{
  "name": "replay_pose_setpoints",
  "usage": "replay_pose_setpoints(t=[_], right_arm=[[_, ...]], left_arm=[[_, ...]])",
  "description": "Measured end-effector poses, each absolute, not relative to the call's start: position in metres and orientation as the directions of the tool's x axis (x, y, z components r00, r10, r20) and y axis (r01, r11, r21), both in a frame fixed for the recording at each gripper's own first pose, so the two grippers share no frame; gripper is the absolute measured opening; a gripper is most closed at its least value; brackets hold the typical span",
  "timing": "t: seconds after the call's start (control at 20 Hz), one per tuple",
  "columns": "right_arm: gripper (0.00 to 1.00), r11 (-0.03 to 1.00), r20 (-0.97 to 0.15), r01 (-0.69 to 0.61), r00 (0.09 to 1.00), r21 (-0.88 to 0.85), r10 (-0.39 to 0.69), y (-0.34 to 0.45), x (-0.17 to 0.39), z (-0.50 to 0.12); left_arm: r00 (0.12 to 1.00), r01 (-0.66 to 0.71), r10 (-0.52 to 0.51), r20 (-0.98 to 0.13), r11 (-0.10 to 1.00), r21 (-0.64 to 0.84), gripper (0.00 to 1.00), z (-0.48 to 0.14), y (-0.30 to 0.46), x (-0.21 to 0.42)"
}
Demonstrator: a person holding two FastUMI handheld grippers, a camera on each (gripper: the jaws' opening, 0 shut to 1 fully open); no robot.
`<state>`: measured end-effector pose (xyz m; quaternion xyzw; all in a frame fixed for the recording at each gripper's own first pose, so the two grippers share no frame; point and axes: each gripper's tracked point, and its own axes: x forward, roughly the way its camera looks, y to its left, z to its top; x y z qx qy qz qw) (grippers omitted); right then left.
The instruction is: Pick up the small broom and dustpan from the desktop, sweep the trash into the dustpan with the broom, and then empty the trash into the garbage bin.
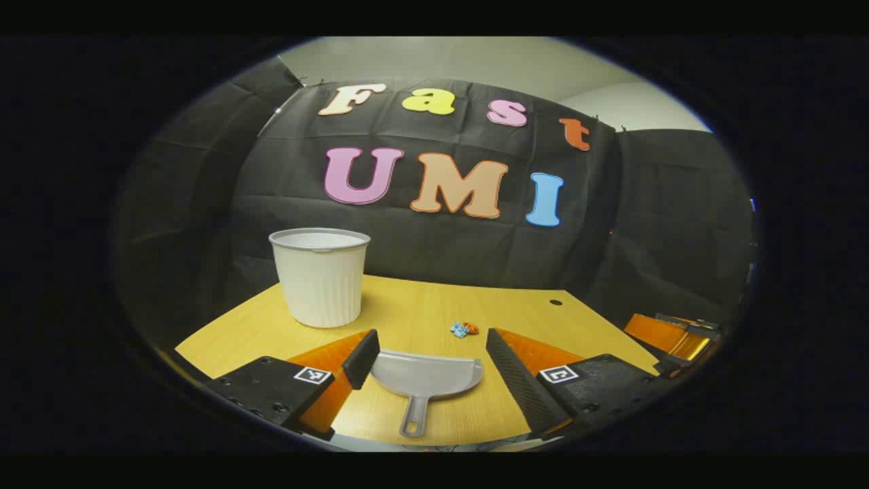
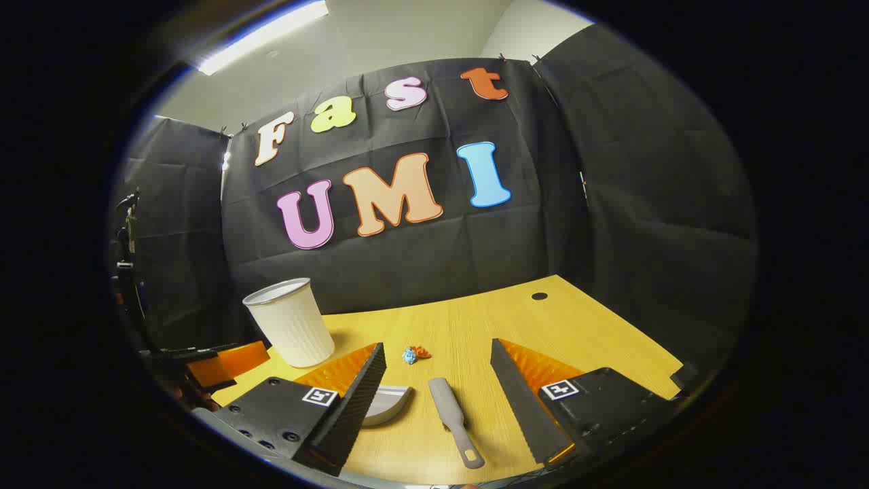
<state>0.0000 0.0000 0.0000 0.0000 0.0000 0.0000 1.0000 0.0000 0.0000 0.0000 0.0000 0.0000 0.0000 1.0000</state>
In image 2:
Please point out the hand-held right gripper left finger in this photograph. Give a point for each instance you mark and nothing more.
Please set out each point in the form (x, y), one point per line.
(353, 407)

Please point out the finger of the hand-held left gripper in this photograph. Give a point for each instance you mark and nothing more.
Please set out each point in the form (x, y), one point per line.
(210, 372)
(248, 356)

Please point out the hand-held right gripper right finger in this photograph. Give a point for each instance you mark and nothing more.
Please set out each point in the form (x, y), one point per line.
(523, 401)

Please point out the grey plastic dustpan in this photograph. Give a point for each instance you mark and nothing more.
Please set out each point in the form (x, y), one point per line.
(387, 404)

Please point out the white ribbed garbage bin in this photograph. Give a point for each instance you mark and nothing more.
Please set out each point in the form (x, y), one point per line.
(295, 326)

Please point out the small grey broom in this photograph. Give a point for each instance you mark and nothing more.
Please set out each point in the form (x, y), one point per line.
(449, 407)

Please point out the blue paper trash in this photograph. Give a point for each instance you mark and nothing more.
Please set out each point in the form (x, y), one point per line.
(409, 356)

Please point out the orange paper trash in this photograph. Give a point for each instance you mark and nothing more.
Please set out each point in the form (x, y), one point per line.
(422, 352)

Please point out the wooden desktop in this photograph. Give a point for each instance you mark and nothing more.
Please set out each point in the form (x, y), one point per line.
(461, 326)

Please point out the dark tripod stand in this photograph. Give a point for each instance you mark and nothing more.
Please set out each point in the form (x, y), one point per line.
(127, 258)

